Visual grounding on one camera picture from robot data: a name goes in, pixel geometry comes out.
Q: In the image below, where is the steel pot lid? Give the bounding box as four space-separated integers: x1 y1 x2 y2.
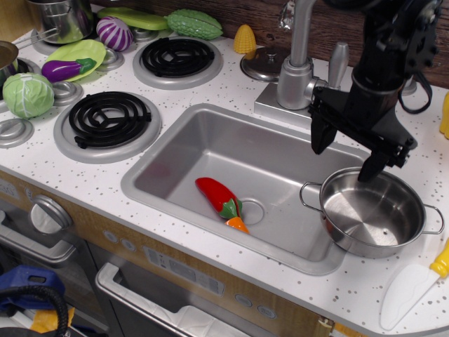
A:
240 47 290 82

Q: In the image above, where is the hanging silver spoon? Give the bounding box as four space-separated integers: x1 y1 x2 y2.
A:
279 0 295 30

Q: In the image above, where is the grey stove dial rear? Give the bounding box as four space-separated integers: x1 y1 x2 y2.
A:
96 48 124 72

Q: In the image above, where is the purple toy eggplant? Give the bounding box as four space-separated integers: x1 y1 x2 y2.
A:
41 58 97 83

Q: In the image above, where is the red toy chili pepper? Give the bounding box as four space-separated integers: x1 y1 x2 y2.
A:
195 177 242 219

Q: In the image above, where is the grey stove dial front left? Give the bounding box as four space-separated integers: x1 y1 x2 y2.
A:
1 119 34 149

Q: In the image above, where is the yellow toy corn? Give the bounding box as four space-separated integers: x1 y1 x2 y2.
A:
233 25 257 54

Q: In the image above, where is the grey dishwasher handle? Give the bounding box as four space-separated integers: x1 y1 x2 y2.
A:
95 263 247 336

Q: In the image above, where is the green toy bitter gourd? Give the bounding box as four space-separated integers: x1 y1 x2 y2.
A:
164 9 223 41

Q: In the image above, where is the blue object bottom left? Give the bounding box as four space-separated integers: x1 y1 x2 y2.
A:
1 265 65 311

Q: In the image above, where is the light green toy plate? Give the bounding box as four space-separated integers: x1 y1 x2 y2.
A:
44 39 106 81

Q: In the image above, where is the grey oven knob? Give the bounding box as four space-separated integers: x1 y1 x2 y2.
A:
29 194 73 235

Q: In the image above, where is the small steel pan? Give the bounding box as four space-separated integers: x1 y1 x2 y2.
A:
300 167 430 258

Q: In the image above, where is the grey stove dial middle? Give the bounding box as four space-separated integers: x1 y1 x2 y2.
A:
53 81 83 107

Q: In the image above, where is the steel pot at left edge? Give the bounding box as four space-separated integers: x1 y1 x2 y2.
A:
0 41 19 86

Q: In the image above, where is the orange toy carrot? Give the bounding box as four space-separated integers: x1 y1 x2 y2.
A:
225 216 250 234

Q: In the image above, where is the green toy cabbage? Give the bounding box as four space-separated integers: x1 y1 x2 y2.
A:
2 72 55 119

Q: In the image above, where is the black stove burner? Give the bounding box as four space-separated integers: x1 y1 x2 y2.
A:
53 91 162 164
133 37 223 90

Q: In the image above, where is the white yellow toy knife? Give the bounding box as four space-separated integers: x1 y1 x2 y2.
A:
380 240 448 331

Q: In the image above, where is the black hose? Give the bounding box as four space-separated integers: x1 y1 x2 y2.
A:
0 284 69 337

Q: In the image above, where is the yellow toy at right edge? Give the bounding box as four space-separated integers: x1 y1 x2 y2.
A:
439 93 449 139

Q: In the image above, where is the front black stove burner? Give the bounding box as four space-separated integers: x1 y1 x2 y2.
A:
53 91 162 164

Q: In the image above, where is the grey support pole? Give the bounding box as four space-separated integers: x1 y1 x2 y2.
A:
402 78 417 96

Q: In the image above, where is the tall steel pot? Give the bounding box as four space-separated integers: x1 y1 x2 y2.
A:
17 0 96 48

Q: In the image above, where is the grey plastic sink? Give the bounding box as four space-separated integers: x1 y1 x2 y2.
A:
121 104 368 275

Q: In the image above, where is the rear black stove burner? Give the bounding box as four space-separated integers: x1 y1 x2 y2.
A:
133 37 223 90

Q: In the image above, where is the grey stove dial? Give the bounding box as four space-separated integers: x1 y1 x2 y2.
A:
1 119 34 149
96 48 124 72
53 81 83 107

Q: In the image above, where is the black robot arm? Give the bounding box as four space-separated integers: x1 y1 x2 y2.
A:
309 1 442 182

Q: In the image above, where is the purple white toy onion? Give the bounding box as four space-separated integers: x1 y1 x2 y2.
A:
96 16 133 52

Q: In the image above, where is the silver toy faucet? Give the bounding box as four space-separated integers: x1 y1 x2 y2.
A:
254 1 349 128

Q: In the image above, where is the grey oven door handle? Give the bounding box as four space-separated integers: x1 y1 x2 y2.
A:
1 211 77 268

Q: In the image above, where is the green toy pea pod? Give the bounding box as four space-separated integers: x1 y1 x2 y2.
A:
97 7 168 31

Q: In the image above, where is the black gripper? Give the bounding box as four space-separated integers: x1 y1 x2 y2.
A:
309 74 417 182

